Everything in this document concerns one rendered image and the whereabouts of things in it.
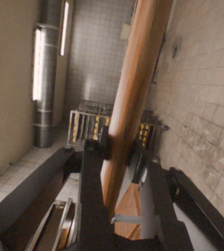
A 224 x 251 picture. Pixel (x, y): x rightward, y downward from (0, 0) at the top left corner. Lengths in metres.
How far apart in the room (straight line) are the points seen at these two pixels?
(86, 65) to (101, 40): 0.87
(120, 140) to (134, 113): 0.03
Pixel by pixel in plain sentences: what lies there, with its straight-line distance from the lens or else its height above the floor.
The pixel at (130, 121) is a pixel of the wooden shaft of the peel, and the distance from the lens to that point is 0.15.
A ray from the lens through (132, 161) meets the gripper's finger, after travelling 0.16.
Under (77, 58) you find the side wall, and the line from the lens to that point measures 5.23.
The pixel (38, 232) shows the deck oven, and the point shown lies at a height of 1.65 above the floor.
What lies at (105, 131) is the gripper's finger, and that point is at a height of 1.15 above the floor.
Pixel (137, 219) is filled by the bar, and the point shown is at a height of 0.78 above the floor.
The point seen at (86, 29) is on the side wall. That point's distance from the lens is 5.33.
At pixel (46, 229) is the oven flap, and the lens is 2.10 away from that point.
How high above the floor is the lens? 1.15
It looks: 3 degrees down
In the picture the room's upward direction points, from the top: 81 degrees counter-clockwise
